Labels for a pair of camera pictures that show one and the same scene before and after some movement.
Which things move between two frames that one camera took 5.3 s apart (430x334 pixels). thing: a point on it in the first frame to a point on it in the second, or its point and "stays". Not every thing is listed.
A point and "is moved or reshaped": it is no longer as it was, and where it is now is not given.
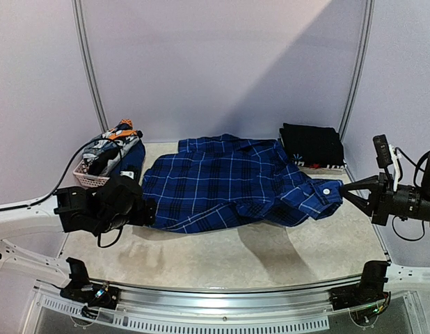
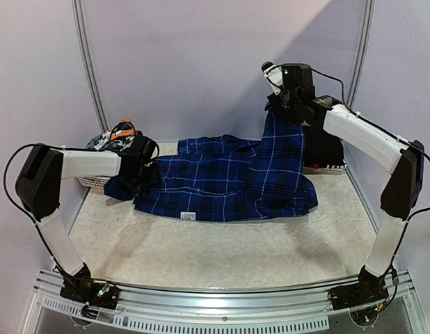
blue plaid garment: (220, 181) is moved or reshaped
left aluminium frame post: (89, 63) stays
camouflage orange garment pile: (103, 154) stays
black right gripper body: (379, 198) to (281, 103)
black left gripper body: (141, 219) to (145, 177)
